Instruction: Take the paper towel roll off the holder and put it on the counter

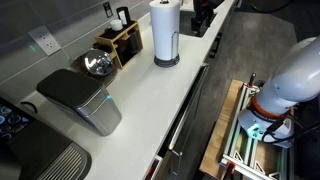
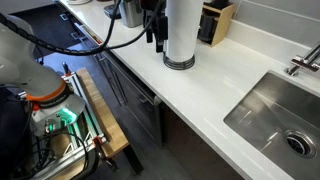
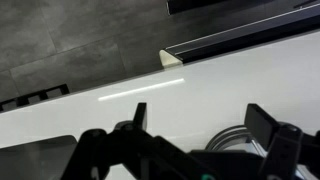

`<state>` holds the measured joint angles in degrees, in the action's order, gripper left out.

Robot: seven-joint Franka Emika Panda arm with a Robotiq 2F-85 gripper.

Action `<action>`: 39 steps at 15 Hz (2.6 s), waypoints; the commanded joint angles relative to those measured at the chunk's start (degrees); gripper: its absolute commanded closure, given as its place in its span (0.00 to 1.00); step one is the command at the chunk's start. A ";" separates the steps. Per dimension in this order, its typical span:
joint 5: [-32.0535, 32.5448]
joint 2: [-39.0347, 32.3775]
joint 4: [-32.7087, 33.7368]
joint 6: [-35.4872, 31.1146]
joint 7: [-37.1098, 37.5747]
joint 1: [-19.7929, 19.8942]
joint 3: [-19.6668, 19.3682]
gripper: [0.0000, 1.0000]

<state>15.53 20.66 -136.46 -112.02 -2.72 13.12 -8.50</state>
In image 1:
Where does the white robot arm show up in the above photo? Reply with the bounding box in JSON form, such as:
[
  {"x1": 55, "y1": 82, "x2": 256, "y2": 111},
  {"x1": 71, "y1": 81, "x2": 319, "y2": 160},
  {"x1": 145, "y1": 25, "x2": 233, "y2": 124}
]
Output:
[{"x1": 223, "y1": 12, "x2": 320, "y2": 148}]

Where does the stainless steel sink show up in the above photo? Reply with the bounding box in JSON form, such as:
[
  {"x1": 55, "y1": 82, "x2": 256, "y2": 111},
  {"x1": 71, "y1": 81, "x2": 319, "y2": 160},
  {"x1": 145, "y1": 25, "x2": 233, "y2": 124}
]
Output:
[{"x1": 179, "y1": 11, "x2": 215, "y2": 38}]

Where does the white paper towel roll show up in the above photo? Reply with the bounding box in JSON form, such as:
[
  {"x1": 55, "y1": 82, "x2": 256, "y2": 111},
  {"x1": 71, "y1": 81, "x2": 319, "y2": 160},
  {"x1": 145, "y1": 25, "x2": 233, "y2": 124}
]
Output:
[{"x1": 148, "y1": 0, "x2": 181, "y2": 62}]

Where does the white wall outlet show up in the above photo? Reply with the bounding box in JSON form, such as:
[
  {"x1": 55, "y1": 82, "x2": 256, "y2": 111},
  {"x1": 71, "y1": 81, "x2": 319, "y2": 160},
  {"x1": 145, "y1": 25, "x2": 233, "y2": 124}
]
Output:
[{"x1": 28, "y1": 26, "x2": 61, "y2": 56}]

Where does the stainless steel trash bin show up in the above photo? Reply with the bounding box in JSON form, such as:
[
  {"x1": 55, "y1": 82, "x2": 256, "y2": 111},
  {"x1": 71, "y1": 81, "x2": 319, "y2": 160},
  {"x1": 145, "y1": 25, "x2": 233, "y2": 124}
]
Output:
[{"x1": 36, "y1": 69, "x2": 122, "y2": 136}]

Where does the dishwasher door with handle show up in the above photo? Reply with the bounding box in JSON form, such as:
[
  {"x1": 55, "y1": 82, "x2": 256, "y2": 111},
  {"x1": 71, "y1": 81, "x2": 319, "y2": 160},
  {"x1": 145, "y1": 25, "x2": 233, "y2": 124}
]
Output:
[{"x1": 154, "y1": 64, "x2": 209, "y2": 180}]

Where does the dark coffee machine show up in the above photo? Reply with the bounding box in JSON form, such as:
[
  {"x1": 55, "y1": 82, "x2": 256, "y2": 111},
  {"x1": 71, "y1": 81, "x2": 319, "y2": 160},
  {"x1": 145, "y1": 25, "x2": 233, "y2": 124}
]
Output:
[{"x1": 0, "y1": 97, "x2": 92, "y2": 180}]

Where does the metal paper towel holder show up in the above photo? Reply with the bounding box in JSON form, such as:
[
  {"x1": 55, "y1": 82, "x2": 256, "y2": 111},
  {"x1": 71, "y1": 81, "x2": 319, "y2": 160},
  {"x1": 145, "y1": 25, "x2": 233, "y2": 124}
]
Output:
[{"x1": 153, "y1": 0, "x2": 181, "y2": 68}]

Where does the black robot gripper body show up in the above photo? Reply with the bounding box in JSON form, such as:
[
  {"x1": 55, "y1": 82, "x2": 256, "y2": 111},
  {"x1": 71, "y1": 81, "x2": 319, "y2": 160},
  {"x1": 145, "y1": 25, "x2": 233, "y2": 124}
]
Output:
[{"x1": 191, "y1": 0, "x2": 214, "y2": 33}]

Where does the black wall switch plate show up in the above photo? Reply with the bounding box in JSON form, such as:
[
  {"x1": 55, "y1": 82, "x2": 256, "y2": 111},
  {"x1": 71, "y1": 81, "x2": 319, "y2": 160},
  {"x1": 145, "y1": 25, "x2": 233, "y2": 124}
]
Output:
[{"x1": 103, "y1": 2, "x2": 113, "y2": 18}]

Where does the white round cup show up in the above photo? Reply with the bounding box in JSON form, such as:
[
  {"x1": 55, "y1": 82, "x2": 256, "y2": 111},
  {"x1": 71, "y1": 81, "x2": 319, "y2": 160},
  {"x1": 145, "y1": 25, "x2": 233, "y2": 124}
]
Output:
[{"x1": 110, "y1": 19, "x2": 123, "y2": 31}]

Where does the bamboo countertop organizer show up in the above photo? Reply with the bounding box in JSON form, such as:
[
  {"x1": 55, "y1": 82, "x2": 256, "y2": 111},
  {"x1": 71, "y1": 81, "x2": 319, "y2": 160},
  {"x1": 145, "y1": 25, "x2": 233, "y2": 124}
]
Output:
[{"x1": 95, "y1": 20, "x2": 143, "y2": 69}]

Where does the black and white container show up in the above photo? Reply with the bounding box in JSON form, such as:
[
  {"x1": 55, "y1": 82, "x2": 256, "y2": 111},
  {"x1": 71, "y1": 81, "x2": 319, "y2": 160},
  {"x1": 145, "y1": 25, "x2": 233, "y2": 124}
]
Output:
[{"x1": 116, "y1": 7, "x2": 131, "y2": 25}]

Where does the wooden robot cart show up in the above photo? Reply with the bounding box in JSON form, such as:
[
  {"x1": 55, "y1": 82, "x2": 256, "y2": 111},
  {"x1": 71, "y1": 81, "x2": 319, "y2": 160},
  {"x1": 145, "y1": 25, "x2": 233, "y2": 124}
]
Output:
[{"x1": 199, "y1": 80, "x2": 294, "y2": 180}]

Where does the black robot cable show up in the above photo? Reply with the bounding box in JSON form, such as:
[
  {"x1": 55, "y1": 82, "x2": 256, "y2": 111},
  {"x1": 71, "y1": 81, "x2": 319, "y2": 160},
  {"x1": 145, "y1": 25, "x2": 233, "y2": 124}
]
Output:
[{"x1": 260, "y1": 116, "x2": 320, "y2": 144}]

